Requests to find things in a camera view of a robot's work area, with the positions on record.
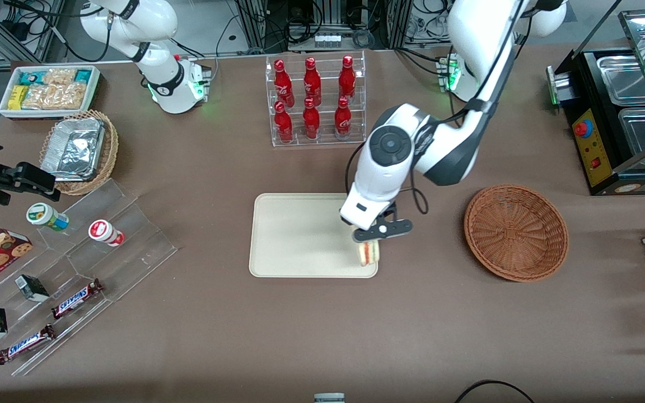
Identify sandwich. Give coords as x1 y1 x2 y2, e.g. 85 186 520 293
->
358 240 381 267

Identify cream rectangular plastic tray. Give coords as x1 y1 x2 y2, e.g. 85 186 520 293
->
249 193 379 279

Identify light wicker basket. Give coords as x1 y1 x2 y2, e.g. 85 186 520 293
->
39 110 119 196

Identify brown round wicker basket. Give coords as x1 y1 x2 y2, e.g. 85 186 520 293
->
464 185 569 282

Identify green lidded yogurt cup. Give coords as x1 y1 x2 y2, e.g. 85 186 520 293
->
26 203 69 232

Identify stacked aluminium foil trays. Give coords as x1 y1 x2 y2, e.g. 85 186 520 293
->
41 118 105 182

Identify white snack bin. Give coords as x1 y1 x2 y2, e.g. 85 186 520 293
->
0 65 101 120

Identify yellow snack pack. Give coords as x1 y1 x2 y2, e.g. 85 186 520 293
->
8 85 29 110

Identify clear cracker snack bag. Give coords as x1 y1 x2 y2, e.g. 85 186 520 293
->
43 68 77 86
22 84 88 110

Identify clear acrylic bottle rack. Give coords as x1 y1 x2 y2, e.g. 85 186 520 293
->
265 50 367 148

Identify red lidded yogurt cup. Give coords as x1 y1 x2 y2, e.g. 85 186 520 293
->
88 219 125 247

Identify red cola bottle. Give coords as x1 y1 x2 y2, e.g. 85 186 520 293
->
334 96 352 139
303 98 321 140
303 57 322 107
339 55 357 104
274 59 294 108
274 101 294 143

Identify clear acrylic stepped display stand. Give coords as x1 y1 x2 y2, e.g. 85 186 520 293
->
0 179 179 377

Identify Snickers chocolate bar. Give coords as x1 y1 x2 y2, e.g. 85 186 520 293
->
0 325 55 365
51 279 104 320

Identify black food warmer cabinet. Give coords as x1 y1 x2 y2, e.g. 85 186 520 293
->
546 8 645 196

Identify black floor cable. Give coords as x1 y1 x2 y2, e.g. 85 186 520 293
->
456 379 536 403

